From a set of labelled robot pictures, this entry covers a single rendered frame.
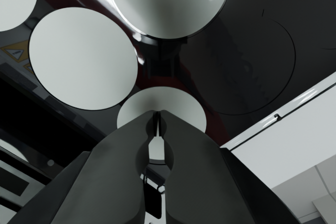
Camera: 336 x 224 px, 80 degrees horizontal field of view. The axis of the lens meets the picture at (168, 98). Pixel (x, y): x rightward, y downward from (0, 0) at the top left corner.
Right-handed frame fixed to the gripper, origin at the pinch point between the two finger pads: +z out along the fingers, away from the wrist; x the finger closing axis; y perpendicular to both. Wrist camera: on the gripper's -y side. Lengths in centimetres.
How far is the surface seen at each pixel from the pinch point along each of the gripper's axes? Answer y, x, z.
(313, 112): 10.3, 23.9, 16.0
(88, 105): 3.7, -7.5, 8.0
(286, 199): 148, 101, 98
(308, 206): 158, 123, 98
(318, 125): 12.8, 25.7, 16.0
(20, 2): -6.1, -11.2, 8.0
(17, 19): -4.8, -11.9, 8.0
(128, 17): -4.9, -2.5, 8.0
